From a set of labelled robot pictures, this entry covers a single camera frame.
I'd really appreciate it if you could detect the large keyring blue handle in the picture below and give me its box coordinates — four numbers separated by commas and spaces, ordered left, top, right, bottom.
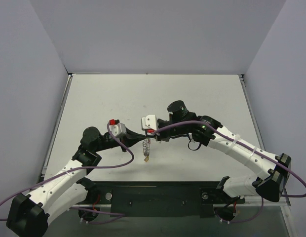
142, 138, 151, 162

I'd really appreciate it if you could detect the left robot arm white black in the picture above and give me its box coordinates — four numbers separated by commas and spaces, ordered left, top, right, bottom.
6, 123, 146, 237

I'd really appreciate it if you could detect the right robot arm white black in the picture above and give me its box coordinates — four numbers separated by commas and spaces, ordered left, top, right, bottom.
152, 100, 291, 202

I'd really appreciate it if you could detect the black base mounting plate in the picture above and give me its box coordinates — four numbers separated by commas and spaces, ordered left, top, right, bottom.
81, 181, 245, 218

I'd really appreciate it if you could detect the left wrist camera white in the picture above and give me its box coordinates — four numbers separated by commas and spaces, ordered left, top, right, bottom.
109, 119, 127, 139

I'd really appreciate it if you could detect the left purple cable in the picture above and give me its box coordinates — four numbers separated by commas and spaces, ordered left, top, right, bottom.
0, 123, 134, 225

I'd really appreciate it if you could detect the aluminium rail frame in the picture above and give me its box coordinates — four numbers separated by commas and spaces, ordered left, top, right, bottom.
45, 74, 289, 237

